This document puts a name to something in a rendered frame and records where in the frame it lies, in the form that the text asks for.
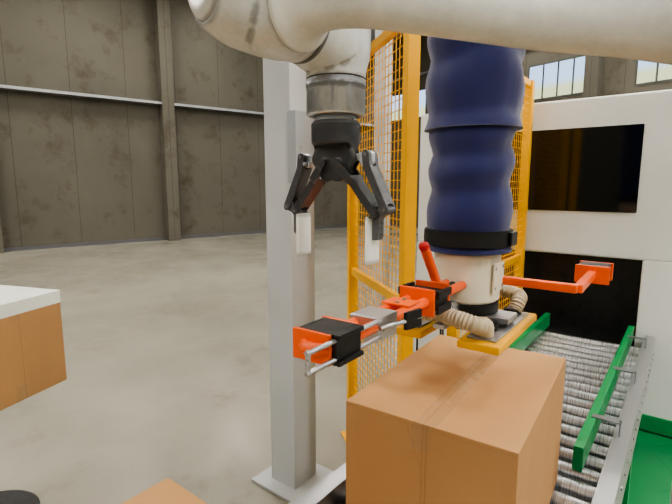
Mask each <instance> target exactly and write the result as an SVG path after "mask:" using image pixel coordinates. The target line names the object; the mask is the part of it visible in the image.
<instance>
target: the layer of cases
mask: <svg viewBox="0 0 672 504"><path fill-rule="evenodd" d="M122 504H207V503H206V502H204V501H203V500H201V499H200V498H198V497H197V496H195V495H194V494H192V493H191V492H189V491H188V490H186V489H185V488H183V487H181V486H180V485H178V484H177V483H175V482H174V481H172V480H171V479H169V478H166V479H165V480H163V481H161V482H159V483H157V484H156V485H154V486H152V487H150V488H149V489H147V490H145V491H143V492H141V493H140V494H138V495H136V496H134V497H132V498H131V499H129V500H127V501H125V502H123V503H122Z"/></svg>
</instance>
